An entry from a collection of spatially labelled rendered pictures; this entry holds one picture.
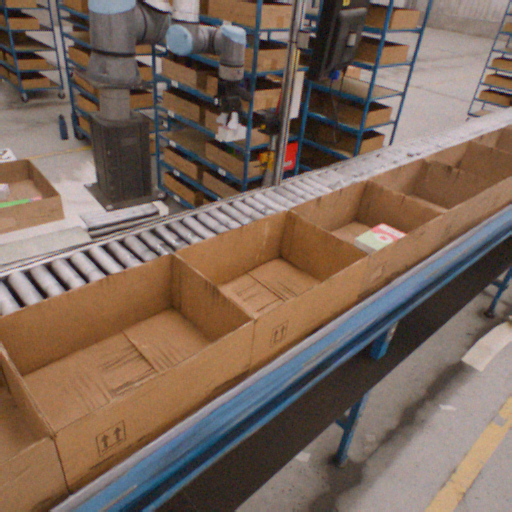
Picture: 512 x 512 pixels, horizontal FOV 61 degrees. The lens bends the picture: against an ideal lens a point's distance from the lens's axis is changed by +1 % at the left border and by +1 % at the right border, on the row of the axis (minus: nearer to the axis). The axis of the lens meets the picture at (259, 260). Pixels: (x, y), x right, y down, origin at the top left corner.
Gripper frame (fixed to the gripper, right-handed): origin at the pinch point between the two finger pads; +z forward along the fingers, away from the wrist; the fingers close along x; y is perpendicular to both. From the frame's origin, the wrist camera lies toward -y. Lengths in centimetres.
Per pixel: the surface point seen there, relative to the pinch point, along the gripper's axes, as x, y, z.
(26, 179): -56, 65, 29
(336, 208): 60, 4, 7
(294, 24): 2.0, -26.8, -38.0
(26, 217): -19, 77, 26
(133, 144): -17.3, 34.8, 5.6
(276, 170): 2.8, -26.7, 22.2
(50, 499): 89, 110, 14
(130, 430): 89, 96, 9
